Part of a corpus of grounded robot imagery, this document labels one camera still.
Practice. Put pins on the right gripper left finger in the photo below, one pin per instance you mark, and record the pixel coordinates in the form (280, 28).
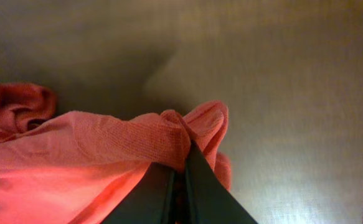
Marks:
(151, 201)

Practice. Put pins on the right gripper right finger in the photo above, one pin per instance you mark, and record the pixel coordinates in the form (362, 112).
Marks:
(208, 200)

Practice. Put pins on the orange FRAM t-shirt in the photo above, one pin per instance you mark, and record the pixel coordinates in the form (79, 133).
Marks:
(77, 167)

